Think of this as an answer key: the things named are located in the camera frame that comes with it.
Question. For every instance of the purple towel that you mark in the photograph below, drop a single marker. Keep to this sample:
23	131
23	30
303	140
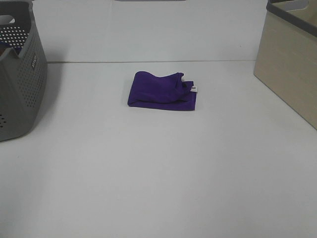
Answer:
163	93

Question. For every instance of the beige storage bin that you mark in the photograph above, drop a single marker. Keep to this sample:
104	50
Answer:
287	57

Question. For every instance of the grey perforated laundry basket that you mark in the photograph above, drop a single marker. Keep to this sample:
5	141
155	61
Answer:
23	69

